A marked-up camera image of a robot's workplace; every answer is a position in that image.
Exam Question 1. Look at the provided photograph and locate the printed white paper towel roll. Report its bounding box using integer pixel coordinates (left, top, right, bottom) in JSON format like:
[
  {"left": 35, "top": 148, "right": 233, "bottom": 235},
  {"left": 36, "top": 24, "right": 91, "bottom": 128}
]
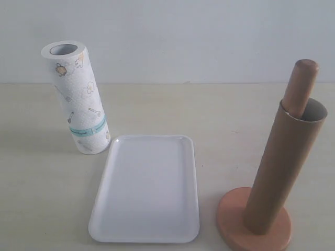
[{"left": 41, "top": 41, "right": 111, "bottom": 155}]

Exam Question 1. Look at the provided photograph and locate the brown cardboard tube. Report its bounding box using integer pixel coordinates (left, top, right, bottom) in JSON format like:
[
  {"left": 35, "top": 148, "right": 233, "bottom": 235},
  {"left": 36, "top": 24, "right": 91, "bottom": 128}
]
[{"left": 244, "top": 98, "right": 328, "bottom": 235}]

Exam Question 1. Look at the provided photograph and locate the wooden paper towel holder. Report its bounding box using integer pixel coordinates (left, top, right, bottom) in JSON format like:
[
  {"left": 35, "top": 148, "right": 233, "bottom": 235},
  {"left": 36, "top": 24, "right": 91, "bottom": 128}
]
[{"left": 216, "top": 59, "right": 319, "bottom": 250}]

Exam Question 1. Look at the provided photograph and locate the white rectangular plastic tray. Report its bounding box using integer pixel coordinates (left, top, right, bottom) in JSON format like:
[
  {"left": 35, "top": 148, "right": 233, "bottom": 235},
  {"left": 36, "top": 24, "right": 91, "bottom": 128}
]
[{"left": 88, "top": 134, "right": 200, "bottom": 243}]

